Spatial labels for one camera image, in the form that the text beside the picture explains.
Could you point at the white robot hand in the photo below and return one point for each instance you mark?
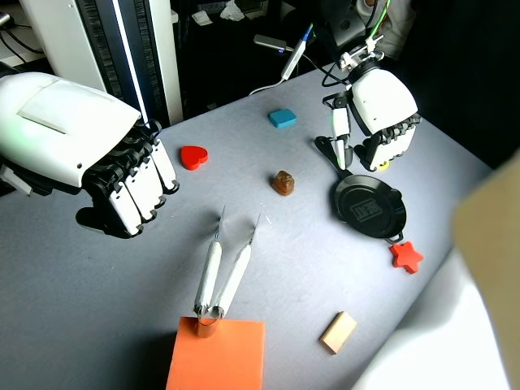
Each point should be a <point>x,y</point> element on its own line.
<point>382,101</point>
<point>61,130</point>

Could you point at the brown lumpy object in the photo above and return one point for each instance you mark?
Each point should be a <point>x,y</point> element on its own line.
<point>283,183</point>

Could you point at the silver metal tongs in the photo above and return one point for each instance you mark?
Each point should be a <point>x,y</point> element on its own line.
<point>213,264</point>

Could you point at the black frying pan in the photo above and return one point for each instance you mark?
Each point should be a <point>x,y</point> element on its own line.
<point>369,209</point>

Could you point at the yellow block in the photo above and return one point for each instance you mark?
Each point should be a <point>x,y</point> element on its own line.
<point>383,165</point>

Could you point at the blue rounded block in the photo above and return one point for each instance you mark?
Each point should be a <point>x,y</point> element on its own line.
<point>282,118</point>

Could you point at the grey metal device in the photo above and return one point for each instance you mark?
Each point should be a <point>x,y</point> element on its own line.
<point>270,42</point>

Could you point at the red heart block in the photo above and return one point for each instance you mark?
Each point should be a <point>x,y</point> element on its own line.
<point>194,156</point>

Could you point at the red star block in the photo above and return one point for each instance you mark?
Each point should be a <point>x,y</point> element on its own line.
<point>406,256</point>

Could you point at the crumpled white paper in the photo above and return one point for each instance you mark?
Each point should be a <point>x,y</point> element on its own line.
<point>232,11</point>

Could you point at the grey table cloth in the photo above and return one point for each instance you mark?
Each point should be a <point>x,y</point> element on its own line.
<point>101,304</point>

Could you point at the blurred beige board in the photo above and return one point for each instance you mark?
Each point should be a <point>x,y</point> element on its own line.
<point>491,243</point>

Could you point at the small white paper slip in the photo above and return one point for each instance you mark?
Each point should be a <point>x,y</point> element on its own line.
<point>202,18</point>

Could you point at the plain wooden block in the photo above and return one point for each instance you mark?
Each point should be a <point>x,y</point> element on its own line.
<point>338,333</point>

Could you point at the blurred white sheet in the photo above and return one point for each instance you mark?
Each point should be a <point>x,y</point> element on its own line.
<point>438,333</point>

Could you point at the large orange block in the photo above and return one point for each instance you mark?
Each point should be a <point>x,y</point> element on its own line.
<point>219,357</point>

